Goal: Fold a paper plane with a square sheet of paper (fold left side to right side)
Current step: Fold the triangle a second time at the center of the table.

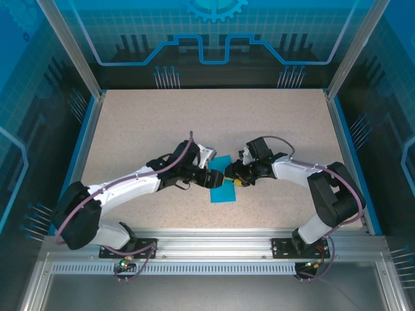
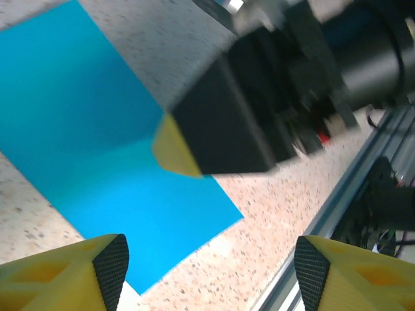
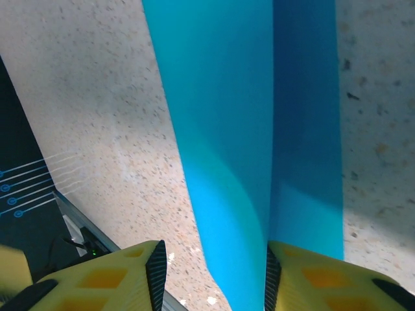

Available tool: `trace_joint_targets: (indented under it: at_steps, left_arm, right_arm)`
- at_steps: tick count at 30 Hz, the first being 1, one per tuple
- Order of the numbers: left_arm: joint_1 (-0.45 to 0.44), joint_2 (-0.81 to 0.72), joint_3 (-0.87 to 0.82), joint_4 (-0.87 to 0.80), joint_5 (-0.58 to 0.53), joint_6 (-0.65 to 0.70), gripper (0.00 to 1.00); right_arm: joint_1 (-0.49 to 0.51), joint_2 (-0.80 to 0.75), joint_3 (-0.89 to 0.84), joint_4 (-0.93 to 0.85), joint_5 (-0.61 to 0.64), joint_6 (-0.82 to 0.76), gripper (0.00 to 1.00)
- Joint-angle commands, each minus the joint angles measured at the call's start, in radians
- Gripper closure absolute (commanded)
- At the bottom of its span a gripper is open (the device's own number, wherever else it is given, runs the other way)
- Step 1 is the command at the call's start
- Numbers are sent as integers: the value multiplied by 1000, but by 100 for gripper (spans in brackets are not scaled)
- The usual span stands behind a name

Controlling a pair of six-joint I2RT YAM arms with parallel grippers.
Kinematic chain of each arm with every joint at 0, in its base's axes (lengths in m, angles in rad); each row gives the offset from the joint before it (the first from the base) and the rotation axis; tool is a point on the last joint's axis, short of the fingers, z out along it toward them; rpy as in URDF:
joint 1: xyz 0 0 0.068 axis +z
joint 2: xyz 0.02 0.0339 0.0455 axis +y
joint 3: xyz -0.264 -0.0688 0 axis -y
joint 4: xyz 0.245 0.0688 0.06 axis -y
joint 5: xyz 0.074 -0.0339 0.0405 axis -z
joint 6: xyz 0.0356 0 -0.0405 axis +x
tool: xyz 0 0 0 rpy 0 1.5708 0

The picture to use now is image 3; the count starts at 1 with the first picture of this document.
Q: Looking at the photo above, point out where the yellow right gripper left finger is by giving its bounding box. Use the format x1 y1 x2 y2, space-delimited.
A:
9 239 168 311

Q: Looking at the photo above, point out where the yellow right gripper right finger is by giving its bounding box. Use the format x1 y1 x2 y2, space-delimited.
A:
264 240 415 311

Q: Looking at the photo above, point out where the blue paper sheet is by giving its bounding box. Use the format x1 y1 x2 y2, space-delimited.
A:
141 0 344 311

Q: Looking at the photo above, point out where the thin black base cable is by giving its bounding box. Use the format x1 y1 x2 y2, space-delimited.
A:
48 237 98 260

